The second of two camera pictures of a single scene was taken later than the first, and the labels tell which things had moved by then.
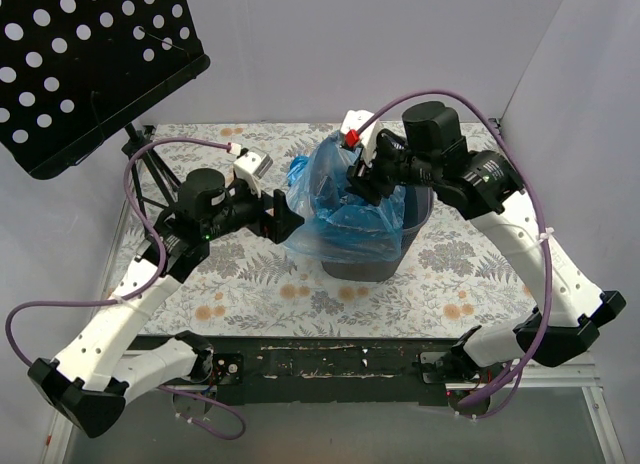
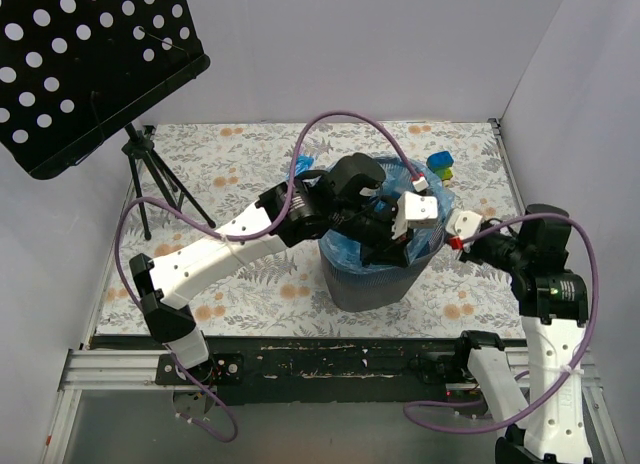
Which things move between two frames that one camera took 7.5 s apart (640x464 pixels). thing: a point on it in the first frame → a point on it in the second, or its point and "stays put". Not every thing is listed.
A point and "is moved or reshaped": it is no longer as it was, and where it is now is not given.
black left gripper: [270, 219] → [388, 245]
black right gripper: [365, 171] → [473, 249]
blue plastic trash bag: [340, 223] is moved or reshaped
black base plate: [329, 371] stays put
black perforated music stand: [80, 61] stays put
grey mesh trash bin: [417, 208] is moved or reshaped
